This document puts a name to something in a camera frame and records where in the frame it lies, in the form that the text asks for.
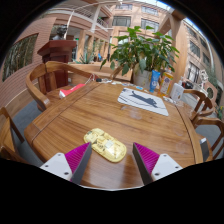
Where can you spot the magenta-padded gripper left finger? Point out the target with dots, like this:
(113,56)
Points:
(58,165)

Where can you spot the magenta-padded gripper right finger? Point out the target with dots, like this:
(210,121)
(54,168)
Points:
(165,165)

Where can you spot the yellow computer mouse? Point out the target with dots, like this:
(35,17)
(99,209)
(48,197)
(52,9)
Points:
(105,145)

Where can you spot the white mouse pad, dark print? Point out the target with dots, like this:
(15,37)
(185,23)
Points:
(133,103)

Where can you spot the dark notebook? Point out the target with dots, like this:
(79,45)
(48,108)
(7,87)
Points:
(204,150)

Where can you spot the wooden armchair holding dark notebook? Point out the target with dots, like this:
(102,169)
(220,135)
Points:
(213,123)

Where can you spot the white pump bottle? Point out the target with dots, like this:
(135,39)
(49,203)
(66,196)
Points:
(176,92)

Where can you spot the wooden armchair holding red bag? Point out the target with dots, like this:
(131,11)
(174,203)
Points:
(36,90)

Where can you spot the yellow dish soap bottle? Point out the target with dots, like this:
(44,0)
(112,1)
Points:
(166,85)

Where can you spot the blue sticker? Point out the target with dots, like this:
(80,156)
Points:
(139,88)

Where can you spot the blue squeeze tube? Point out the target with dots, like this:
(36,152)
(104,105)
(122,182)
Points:
(154,80)

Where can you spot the white abstract sculpture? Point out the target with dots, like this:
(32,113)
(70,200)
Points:
(203,78)

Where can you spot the wooden planter box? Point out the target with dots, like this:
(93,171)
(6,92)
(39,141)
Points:
(93,70)

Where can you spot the spiky green agave plant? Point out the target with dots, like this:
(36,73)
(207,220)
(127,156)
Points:
(85,58)

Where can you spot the green plant in white pot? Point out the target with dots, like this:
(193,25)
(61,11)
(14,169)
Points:
(143,50)

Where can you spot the dark bust statue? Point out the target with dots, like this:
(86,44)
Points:
(60,32)

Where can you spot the dark red wooden pedestal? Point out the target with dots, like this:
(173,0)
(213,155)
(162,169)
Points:
(58,53)

